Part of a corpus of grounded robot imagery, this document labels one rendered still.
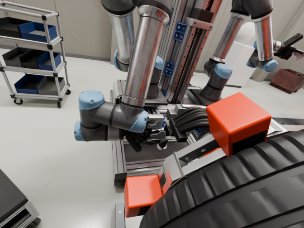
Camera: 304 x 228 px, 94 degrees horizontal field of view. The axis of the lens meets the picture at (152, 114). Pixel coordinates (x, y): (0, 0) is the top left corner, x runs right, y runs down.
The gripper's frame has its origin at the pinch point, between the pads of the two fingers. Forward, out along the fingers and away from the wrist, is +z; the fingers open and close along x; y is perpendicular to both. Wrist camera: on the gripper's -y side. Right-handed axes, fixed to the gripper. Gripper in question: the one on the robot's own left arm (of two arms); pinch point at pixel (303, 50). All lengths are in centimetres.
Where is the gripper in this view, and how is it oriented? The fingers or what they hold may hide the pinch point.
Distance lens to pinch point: 153.2
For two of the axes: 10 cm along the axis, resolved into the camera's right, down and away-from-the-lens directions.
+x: -0.2, 7.0, -7.1
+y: -2.1, 6.9, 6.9
